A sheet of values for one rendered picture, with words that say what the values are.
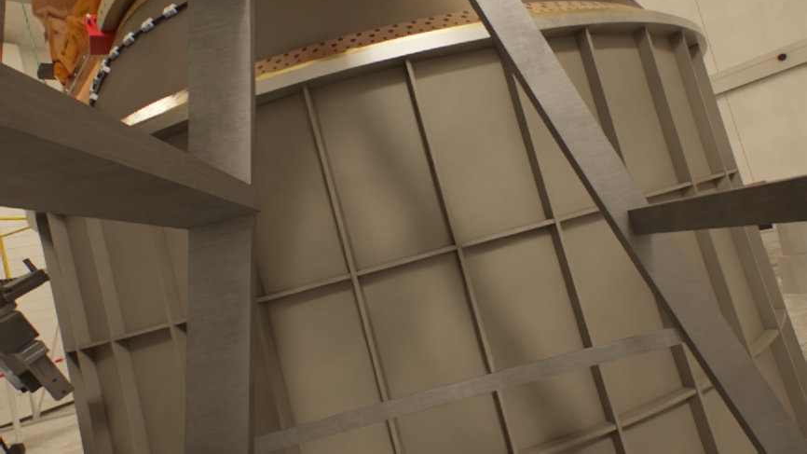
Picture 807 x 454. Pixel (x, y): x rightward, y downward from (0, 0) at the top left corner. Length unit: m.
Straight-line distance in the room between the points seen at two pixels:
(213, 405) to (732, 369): 0.59
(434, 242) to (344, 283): 0.18
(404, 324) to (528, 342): 0.23
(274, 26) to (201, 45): 0.51
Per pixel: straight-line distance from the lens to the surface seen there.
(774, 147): 6.20
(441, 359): 0.98
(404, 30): 1.06
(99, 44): 1.95
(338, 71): 0.97
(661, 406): 1.14
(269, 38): 1.16
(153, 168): 0.38
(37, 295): 8.99
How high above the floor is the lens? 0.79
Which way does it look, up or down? 4 degrees up
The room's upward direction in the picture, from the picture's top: 15 degrees counter-clockwise
